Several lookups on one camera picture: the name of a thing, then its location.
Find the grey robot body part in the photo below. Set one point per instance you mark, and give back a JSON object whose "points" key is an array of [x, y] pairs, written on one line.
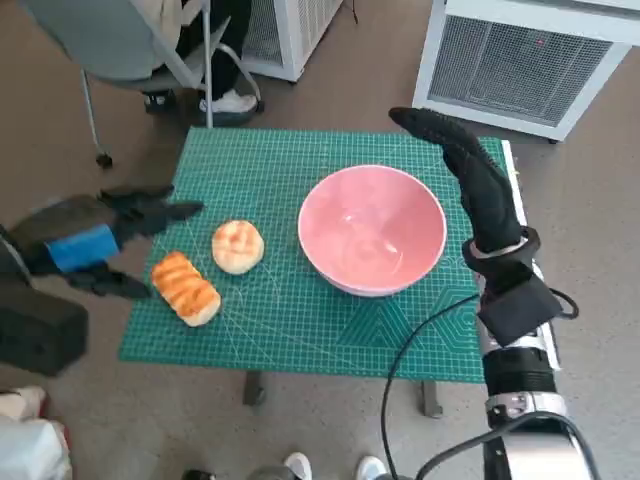
{"points": [[270, 472]]}

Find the small white mesh cabinet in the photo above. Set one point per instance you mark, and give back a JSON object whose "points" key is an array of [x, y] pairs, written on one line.
{"points": [[295, 30]]}

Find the white shoe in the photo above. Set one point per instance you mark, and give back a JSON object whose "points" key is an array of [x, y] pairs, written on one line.
{"points": [[371, 467], [300, 465]]}

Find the grey office chair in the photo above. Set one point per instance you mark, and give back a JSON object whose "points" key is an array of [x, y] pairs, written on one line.
{"points": [[100, 40]]}

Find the black robot body block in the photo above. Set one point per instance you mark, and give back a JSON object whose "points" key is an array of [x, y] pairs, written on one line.
{"points": [[197, 475]]}

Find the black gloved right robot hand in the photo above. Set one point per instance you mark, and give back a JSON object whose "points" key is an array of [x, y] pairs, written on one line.
{"points": [[487, 200]]}

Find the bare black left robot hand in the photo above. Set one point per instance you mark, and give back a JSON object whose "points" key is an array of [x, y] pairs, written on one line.
{"points": [[75, 235]]}

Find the round toy bread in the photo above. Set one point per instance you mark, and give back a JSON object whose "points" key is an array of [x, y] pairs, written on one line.
{"points": [[237, 247]]}

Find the green cutting mat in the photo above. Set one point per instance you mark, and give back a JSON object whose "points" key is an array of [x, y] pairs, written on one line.
{"points": [[260, 165]]}

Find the large white mesh cabinet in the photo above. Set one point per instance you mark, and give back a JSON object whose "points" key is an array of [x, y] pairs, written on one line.
{"points": [[520, 65]]}

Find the grey table leg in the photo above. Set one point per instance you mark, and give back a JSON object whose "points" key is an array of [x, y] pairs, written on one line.
{"points": [[255, 387], [432, 399]]}

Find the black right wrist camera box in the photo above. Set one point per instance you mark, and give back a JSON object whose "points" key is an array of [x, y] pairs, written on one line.
{"points": [[520, 307]]}

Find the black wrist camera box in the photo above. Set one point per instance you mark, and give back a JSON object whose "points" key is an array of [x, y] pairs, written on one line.
{"points": [[40, 325], [520, 307]]}

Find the person in white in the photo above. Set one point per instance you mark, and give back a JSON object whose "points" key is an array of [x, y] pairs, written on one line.
{"points": [[25, 445]]}

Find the seated person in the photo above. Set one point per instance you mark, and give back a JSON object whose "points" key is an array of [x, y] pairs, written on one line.
{"points": [[225, 50]]}

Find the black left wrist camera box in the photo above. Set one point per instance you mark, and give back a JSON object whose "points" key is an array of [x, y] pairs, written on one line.
{"points": [[40, 325]]}

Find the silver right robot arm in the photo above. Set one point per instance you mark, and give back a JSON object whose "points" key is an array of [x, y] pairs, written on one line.
{"points": [[520, 370]]}

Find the long striped toy bread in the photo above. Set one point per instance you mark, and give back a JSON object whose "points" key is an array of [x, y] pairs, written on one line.
{"points": [[185, 290]]}

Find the pink bowl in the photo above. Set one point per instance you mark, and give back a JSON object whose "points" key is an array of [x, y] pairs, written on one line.
{"points": [[372, 225]]}

